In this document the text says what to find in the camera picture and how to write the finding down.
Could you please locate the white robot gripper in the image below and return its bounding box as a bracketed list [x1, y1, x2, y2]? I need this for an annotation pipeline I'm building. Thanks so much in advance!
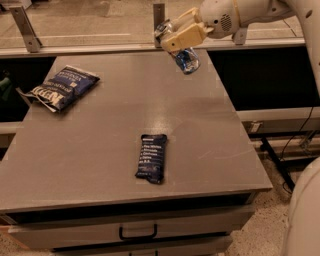
[160, 0, 240, 52]

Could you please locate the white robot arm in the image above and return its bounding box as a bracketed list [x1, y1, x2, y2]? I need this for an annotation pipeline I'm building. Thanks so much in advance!
[154, 0, 320, 256]

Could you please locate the grey metal railing beam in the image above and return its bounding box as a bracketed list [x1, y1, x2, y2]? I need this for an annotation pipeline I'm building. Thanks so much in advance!
[0, 38, 305, 59]

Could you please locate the dark blue chip bag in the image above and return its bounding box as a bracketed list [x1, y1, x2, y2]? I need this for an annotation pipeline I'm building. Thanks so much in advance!
[23, 65, 100, 113]

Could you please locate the black metal stand leg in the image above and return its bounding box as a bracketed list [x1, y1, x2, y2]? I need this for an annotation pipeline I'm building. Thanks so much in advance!
[260, 137, 295, 192]

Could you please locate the dark blue snack bar wrapper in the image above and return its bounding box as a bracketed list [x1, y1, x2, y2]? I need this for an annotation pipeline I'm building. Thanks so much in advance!
[135, 134, 167, 184]

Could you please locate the grey upper drawer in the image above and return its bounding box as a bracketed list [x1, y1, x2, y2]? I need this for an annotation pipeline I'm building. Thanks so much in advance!
[9, 205, 254, 249]

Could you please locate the grey drawer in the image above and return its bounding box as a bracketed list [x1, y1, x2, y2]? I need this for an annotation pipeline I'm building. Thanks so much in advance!
[52, 236, 232, 256]
[9, 205, 254, 249]

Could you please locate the grey lower drawer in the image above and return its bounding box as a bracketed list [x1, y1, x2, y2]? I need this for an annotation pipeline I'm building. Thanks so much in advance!
[52, 236, 232, 256]

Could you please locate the middle metal railing bracket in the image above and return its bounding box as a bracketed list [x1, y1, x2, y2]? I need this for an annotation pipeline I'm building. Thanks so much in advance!
[152, 3, 166, 49]

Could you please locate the metal railing bracket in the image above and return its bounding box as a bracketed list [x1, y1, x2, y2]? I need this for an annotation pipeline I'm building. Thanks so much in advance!
[9, 6, 42, 53]
[152, 3, 166, 49]
[232, 27, 248, 45]

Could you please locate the right metal railing bracket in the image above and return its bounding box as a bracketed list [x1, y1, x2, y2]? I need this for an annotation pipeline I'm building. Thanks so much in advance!
[232, 27, 248, 45]

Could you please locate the black floor cable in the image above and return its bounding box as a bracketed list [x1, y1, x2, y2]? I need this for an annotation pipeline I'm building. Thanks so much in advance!
[279, 106, 316, 196]

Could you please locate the left metal railing bracket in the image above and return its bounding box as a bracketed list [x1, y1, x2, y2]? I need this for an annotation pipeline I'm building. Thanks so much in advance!
[9, 6, 42, 53]

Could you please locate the black drawer handle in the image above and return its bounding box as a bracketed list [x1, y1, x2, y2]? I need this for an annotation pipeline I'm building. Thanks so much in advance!
[118, 224, 158, 241]

